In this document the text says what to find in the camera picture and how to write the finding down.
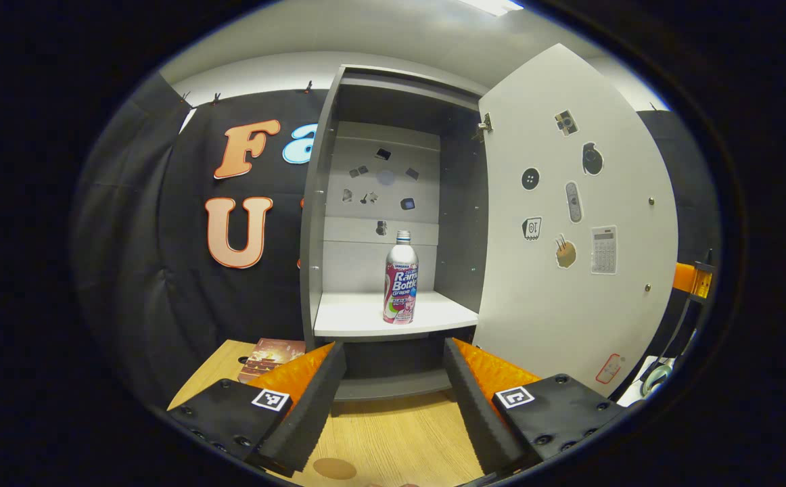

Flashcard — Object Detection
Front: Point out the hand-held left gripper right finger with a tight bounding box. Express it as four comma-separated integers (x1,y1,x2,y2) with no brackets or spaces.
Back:
438,338,629,478

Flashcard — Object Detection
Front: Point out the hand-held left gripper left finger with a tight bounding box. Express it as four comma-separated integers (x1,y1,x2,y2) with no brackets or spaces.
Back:
165,342,349,474

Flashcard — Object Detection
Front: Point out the round brown coaster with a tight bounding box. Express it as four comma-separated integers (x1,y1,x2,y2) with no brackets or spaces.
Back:
313,458,358,481

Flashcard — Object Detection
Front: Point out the white cabinet door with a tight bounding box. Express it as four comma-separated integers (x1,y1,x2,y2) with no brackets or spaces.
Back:
471,44,679,400

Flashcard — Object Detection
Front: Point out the pink label metal bottle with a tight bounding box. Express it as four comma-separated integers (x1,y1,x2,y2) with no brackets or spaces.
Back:
384,230,420,325

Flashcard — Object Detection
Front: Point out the grey cabinet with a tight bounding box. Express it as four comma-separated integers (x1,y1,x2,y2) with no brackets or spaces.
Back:
298,64,490,401

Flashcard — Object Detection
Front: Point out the white cabinet shelf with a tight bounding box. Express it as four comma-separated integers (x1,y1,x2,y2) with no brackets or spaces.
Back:
313,289,479,339

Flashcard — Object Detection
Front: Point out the black backdrop cloth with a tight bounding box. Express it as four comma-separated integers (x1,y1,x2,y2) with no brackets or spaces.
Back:
72,71,722,407

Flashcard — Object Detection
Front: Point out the ceiling light panel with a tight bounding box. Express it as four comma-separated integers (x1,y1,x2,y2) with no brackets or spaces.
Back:
457,0,526,17

